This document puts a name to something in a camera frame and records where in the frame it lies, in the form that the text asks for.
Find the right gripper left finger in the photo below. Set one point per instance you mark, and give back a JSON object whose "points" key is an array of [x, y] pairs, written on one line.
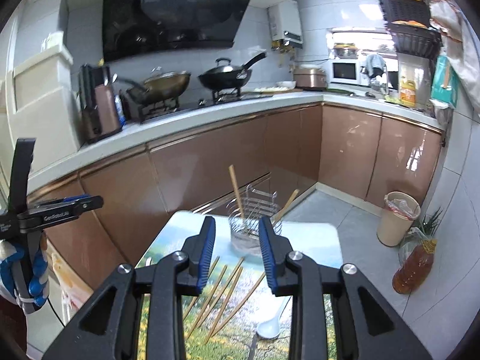
{"points": [[199, 251]]}

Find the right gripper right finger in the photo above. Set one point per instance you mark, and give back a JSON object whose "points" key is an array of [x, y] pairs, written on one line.
{"points": [[274, 250]]}

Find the light blue ceramic spoon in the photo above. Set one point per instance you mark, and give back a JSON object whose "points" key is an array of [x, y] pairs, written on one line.
{"points": [[270, 329]]}

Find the brown kitchen cabinets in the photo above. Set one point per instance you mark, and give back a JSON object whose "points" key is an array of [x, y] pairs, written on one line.
{"points": [[360, 153]]}

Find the blue white gloved left hand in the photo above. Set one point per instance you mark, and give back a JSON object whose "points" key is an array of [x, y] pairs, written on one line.
{"points": [[24, 276]]}

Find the landscape print table mat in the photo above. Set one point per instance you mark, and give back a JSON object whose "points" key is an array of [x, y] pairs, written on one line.
{"points": [[238, 339]]}

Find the orange white plastic bag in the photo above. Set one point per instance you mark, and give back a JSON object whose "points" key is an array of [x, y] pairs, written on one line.
{"points": [[74, 291]]}

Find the white refrigerator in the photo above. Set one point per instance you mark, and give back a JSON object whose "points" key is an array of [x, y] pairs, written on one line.
{"points": [[37, 98]]}

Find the beige trash bin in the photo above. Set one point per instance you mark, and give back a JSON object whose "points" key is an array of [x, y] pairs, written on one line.
{"points": [[399, 212]]}

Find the amber oil bottle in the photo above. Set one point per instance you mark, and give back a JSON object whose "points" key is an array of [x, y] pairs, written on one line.
{"points": [[415, 268]]}

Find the green onions bag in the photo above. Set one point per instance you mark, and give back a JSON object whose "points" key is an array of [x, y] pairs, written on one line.
{"points": [[422, 230]]}

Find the brass coloured wok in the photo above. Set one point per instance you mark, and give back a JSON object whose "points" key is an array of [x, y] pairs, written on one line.
{"points": [[157, 88]]}

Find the black wok with lid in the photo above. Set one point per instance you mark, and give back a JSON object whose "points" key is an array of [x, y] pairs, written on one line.
{"points": [[227, 76]]}

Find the copper rice cooker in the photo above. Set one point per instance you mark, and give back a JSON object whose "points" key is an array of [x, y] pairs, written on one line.
{"points": [[310, 78]]}

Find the white microwave oven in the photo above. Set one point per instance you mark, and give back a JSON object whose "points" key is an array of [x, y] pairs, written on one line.
{"points": [[345, 71]]}

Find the yellow cooking oil jug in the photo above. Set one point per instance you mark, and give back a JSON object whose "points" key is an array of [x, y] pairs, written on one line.
{"points": [[407, 92]]}

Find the white water heater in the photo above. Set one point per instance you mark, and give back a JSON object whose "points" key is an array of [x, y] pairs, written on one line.
{"points": [[285, 24]]}

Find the teal hanging bag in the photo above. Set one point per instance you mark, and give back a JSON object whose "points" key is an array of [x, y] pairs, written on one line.
{"points": [[445, 84]]}

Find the black range hood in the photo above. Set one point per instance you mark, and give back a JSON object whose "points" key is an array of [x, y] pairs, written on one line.
{"points": [[137, 27]]}

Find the wire utensil holder basket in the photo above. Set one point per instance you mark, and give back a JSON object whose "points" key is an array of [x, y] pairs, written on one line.
{"points": [[244, 235]]}

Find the black wall storage rack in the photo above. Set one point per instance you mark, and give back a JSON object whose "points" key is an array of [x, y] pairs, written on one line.
{"points": [[409, 24]]}

